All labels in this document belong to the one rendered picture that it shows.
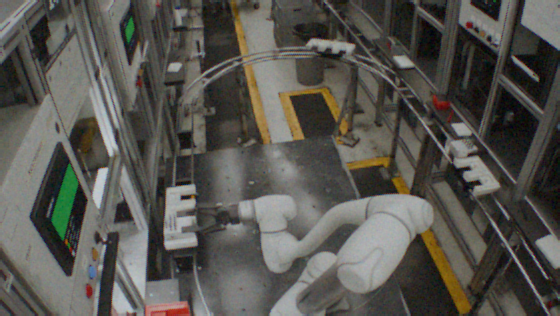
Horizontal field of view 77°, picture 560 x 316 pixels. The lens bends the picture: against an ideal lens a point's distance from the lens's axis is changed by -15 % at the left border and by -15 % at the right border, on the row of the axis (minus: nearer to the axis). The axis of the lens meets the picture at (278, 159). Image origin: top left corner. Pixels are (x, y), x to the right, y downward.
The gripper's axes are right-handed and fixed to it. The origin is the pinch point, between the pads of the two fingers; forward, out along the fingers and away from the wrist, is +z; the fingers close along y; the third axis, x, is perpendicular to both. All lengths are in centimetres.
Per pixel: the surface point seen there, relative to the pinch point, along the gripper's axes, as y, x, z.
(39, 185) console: 61, 42, 20
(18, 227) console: 63, 56, 20
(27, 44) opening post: 84, 21, 21
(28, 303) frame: 52, 66, 22
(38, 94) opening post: 72, 23, 22
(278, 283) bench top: -44, 4, -32
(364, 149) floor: -113, -160, -133
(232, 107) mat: -111, -252, -26
